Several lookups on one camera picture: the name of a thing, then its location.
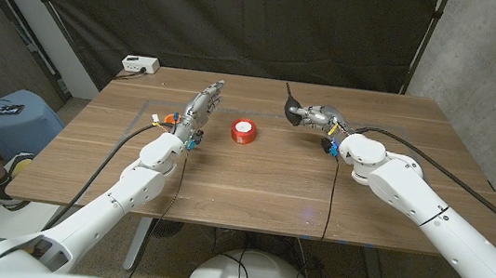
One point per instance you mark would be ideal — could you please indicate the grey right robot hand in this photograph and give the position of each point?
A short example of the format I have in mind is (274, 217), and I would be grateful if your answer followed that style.
(330, 116)

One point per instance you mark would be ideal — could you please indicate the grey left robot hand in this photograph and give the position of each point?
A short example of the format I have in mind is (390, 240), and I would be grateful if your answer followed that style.
(197, 110)

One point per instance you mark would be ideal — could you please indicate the black rubber air blower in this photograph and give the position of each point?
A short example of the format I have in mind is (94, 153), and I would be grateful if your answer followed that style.
(291, 118)

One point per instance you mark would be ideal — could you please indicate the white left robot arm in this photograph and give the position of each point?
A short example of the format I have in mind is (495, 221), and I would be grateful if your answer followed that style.
(139, 187)

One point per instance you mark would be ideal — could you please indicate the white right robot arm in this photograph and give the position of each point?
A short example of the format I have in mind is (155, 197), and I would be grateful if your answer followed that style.
(410, 190)

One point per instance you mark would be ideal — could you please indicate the red tape roll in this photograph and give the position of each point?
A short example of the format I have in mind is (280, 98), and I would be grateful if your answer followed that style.
(243, 134)

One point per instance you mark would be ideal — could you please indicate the white power strip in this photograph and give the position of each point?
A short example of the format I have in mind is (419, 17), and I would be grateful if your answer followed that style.
(139, 64)

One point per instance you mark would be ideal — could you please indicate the black backdrop curtain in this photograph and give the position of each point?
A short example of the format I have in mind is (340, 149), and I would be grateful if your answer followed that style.
(243, 17)

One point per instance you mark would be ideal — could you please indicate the black backdrop stand pole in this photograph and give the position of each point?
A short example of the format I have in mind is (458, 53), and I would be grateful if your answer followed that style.
(423, 46)

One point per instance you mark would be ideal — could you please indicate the black round floor fan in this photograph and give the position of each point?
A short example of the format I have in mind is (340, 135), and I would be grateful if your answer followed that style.
(165, 229)

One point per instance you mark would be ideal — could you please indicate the grey table leg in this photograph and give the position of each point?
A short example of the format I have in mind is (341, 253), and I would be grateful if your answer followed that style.
(137, 243)
(373, 275)

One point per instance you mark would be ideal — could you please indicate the blue plastic stool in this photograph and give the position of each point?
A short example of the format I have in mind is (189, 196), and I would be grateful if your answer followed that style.
(28, 133)

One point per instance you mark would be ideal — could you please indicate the yellow and white floor object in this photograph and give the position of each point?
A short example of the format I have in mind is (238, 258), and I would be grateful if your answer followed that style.
(20, 164)

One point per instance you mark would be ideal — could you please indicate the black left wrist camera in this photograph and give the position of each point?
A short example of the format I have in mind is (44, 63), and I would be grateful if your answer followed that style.
(198, 137)

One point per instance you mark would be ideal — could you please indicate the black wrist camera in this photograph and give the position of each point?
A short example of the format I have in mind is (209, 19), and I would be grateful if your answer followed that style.
(198, 137)
(326, 144)

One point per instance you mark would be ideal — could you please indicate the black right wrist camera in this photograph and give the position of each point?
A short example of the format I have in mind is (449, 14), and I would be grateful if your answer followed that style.
(326, 144)

